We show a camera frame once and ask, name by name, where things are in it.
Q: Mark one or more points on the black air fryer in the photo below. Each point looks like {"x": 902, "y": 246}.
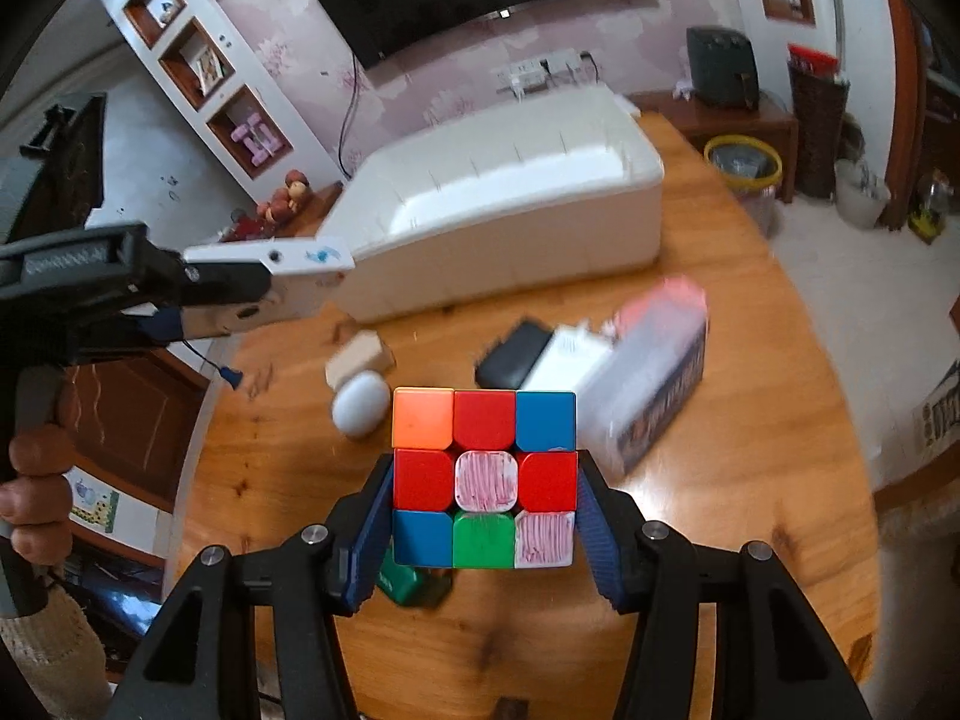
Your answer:
{"x": 722, "y": 66}

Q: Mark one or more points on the red snack package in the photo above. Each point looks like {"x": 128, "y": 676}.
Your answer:
{"x": 242, "y": 228}

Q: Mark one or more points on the clear plastic card box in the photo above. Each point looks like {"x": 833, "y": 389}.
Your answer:
{"x": 627, "y": 404}

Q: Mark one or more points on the wooden TV cabinet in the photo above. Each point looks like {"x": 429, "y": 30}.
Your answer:
{"x": 698, "y": 122}

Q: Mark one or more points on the black power adapter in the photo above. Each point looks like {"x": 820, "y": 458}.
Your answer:
{"x": 509, "y": 361}

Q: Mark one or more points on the white plastic storage bin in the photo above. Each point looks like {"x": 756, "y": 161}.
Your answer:
{"x": 556, "y": 187}

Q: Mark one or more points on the yellow rimmed trash bin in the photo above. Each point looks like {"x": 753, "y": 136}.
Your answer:
{"x": 752, "y": 170}

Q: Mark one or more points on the white rectangular gadget box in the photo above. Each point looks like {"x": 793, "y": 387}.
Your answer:
{"x": 238, "y": 286}

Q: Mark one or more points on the beige angular box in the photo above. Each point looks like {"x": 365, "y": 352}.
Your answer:
{"x": 364, "y": 352}

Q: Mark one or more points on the multicoloured puzzle cube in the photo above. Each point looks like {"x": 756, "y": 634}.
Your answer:
{"x": 484, "y": 479}

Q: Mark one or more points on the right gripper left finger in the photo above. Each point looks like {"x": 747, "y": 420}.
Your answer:
{"x": 198, "y": 659}

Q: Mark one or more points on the green plug adapter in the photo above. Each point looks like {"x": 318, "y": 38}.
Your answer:
{"x": 413, "y": 587}

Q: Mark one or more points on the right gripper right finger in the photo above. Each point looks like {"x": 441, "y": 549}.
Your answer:
{"x": 774, "y": 657}

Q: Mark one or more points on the white charger block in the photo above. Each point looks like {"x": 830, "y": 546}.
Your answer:
{"x": 571, "y": 356}

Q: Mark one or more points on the pile of peaches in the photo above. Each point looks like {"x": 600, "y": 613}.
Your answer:
{"x": 287, "y": 201}

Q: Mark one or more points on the person's left hand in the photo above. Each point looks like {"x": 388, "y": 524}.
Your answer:
{"x": 37, "y": 503}

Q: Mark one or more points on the white power strip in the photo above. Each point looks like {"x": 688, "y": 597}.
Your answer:
{"x": 562, "y": 67}

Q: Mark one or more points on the pink round object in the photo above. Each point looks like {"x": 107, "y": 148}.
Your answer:
{"x": 670, "y": 291}

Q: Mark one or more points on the white wall shelf unit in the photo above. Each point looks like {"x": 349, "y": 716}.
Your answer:
{"x": 215, "y": 81}

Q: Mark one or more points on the white plastic bucket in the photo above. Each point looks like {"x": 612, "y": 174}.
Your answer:
{"x": 860, "y": 195}

